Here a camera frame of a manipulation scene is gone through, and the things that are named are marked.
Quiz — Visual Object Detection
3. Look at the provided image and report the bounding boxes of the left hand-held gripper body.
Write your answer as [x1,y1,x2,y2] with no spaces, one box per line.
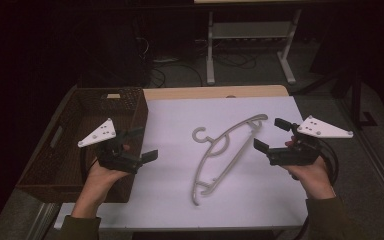
[77,117,144,175]

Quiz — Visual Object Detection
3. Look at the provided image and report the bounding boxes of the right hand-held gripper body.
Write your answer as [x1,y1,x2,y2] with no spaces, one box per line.
[266,115,354,167]

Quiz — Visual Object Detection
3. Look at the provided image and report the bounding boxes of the brown woven basket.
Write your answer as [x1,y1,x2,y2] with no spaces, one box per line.
[15,87,149,204]

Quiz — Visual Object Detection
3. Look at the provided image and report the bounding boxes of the grey plastic clothes hanger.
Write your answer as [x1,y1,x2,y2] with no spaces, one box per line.
[191,113,269,206]

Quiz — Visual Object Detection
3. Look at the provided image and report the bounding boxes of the person's left hand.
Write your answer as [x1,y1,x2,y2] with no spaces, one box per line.
[85,142,131,201]

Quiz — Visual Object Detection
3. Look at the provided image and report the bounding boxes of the person's right hand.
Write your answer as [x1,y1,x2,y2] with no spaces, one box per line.
[281,135,336,201]

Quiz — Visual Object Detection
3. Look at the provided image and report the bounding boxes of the white mat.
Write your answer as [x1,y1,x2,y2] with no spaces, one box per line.
[53,95,309,232]

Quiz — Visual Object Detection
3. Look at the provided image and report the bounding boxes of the dark stand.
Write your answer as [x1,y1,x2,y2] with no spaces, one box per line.
[293,66,378,129]

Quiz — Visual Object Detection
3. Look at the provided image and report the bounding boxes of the black cable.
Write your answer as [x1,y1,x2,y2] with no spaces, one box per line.
[79,146,100,181]
[316,137,340,186]

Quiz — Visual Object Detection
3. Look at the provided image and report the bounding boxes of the floor cables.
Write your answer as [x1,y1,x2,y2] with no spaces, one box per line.
[136,36,258,88]

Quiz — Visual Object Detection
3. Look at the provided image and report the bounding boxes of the white metal desk frame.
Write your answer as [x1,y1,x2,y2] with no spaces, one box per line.
[205,9,303,86]

